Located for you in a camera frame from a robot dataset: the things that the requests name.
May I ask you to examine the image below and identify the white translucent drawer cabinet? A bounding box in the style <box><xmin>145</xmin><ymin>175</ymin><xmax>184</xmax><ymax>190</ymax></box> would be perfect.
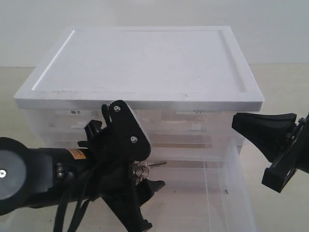
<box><xmin>13</xmin><ymin>25</ymin><xmax>265</xmax><ymax>170</ymax></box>

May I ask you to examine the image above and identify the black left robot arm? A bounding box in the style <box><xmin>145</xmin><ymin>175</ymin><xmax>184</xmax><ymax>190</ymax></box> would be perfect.
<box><xmin>0</xmin><ymin>100</ymin><xmax>165</xmax><ymax>232</ymax></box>

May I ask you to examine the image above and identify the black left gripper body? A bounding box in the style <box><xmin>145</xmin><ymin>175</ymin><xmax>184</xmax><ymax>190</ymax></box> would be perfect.
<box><xmin>77</xmin><ymin>100</ymin><xmax>151</xmax><ymax>199</ymax></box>

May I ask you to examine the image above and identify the top right small drawer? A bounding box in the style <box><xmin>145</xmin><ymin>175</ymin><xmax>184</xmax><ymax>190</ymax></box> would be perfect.
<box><xmin>135</xmin><ymin>110</ymin><xmax>235</xmax><ymax>148</ymax></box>

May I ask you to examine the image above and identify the top left small drawer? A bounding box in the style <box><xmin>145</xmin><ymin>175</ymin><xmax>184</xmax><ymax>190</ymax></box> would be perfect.
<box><xmin>48</xmin><ymin>107</ymin><xmax>114</xmax><ymax>145</ymax></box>

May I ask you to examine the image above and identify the wide translucent drawer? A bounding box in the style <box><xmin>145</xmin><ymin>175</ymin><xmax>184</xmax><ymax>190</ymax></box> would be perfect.
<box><xmin>0</xmin><ymin>139</ymin><xmax>257</xmax><ymax>232</ymax></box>

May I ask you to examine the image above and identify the key bunch with blue tag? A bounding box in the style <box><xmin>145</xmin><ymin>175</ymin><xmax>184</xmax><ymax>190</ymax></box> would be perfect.
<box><xmin>132</xmin><ymin>160</ymin><xmax>167</xmax><ymax>186</ymax></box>

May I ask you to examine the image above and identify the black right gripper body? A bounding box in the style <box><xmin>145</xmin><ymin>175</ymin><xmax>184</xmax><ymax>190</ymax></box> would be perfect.
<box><xmin>279</xmin><ymin>116</ymin><xmax>309</xmax><ymax>174</ymax></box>

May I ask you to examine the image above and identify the small drawer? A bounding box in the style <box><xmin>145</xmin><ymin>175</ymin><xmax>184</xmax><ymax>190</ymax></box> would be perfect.
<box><xmin>135</xmin><ymin>110</ymin><xmax>235</xmax><ymax>148</ymax></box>
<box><xmin>48</xmin><ymin>107</ymin><xmax>114</xmax><ymax>145</ymax></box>

